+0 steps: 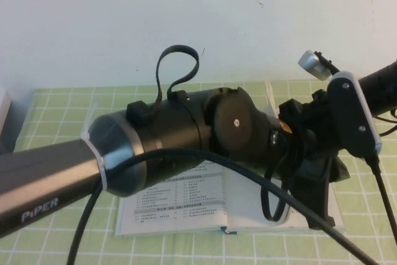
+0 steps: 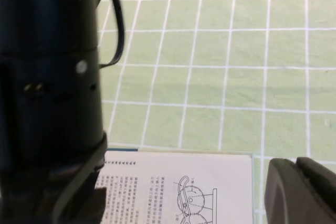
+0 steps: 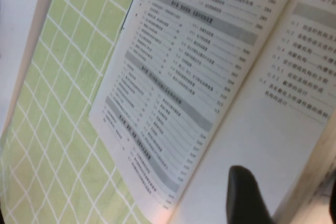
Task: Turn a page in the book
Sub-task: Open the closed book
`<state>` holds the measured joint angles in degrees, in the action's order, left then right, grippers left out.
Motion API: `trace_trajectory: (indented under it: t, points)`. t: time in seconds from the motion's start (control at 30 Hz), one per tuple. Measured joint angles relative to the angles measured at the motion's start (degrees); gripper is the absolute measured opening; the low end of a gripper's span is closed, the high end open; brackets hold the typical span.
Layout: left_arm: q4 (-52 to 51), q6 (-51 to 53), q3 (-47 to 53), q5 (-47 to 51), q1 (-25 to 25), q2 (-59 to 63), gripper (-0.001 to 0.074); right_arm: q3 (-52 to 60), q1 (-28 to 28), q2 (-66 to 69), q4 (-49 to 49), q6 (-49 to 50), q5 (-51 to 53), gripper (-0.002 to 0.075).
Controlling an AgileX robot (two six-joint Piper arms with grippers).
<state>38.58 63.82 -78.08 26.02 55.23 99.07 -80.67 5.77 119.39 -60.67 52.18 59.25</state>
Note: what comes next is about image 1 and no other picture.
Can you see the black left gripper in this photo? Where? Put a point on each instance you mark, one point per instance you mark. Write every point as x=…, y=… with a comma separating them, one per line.
x=305, y=147

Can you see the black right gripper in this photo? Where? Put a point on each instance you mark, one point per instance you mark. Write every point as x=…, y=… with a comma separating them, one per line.
x=319, y=103

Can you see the white hardcover book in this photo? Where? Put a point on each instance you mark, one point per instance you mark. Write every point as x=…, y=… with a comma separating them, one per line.
x=155, y=212

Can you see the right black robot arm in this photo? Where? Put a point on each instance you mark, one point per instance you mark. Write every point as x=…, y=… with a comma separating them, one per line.
x=381, y=88

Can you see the left silver black robot arm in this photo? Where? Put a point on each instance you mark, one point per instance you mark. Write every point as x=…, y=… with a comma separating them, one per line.
x=173, y=122

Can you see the white zip tie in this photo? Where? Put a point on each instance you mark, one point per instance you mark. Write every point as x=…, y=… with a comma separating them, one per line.
x=100, y=168

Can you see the green checked tablecloth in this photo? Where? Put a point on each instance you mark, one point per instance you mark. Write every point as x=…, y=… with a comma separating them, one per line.
x=46, y=122

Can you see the black left camera bracket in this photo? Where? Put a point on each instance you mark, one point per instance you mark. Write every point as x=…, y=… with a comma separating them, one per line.
x=313, y=196

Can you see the black camera bracket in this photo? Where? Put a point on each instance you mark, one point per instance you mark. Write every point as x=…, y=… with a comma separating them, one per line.
x=328, y=64
x=313, y=196

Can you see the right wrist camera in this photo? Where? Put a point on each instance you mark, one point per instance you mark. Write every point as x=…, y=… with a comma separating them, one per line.
x=311, y=63

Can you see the black right camera bracket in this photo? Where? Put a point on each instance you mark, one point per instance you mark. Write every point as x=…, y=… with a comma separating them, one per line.
x=328, y=64

